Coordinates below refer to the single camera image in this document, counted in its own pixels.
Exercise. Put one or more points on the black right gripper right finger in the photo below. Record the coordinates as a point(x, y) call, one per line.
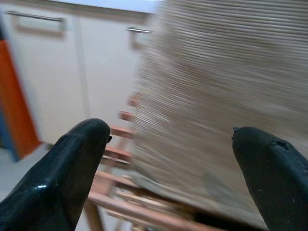
point(276, 178)

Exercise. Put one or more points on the orange flat board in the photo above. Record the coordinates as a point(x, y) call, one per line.
point(14, 103)

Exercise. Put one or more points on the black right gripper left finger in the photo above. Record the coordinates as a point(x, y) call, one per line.
point(55, 178)

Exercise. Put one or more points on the wooden slatted rack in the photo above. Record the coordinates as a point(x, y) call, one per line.
point(120, 192)

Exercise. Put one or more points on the cream glossy cabinet door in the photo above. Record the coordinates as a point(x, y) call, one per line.
point(45, 79)
point(108, 79)

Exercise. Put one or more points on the blue flat board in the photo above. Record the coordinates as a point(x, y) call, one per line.
point(7, 144)

